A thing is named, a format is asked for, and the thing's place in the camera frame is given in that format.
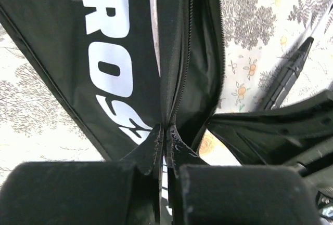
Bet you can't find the left badminton racket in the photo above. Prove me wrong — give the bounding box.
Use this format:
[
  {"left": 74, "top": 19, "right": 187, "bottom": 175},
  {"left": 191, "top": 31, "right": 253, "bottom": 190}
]
[{"left": 257, "top": 6, "right": 332, "bottom": 111}]

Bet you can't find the floral table mat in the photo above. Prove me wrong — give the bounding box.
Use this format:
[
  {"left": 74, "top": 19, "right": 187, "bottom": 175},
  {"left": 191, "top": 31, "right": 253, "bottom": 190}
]
[{"left": 1, "top": 0, "right": 328, "bottom": 181}]

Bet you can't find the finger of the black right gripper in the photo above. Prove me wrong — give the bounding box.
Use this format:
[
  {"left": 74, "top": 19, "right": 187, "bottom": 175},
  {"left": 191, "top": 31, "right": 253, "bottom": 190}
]
[{"left": 208, "top": 90, "right": 332, "bottom": 173}]

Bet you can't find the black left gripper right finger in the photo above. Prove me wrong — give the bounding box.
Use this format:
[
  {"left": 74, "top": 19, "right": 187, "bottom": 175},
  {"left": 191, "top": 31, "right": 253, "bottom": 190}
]
[{"left": 165, "top": 123, "right": 323, "bottom": 225}]

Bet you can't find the black racket bag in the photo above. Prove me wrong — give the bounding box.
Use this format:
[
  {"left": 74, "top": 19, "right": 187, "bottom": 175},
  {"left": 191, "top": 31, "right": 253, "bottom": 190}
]
[{"left": 0, "top": 0, "right": 226, "bottom": 162}]

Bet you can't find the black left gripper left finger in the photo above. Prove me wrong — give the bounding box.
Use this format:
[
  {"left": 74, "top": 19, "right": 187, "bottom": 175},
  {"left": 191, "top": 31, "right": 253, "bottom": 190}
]
[{"left": 0, "top": 125, "right": 164, "bottom": 225}]

